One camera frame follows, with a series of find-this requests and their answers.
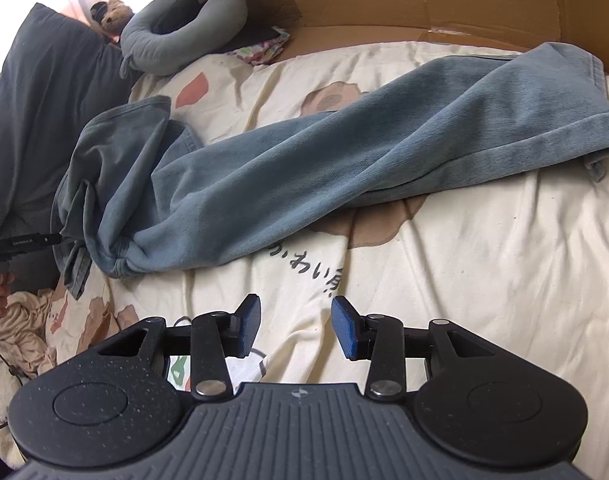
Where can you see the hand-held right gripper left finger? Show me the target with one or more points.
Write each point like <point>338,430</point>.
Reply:
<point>249,325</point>

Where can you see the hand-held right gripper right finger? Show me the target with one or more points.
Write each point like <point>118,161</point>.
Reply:
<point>347,327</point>

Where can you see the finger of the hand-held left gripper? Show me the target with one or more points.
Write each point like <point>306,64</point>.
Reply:
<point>53,239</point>

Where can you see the grey-blue jeans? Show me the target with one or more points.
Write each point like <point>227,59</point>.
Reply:
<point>284,170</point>

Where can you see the beige garment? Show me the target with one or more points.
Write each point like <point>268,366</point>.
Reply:
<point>24,330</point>

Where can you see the cream bear printed blanket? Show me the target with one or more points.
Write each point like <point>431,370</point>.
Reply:
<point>459,270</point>

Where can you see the dark grey pillow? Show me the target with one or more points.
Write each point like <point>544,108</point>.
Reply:
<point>39,110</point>

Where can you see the grey neck pillow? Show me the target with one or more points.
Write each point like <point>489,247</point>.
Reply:
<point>149,55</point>

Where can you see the brown teddy bear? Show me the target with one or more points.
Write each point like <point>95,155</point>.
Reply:
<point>115,12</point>

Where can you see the floral cloth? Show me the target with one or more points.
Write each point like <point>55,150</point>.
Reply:
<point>264,50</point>

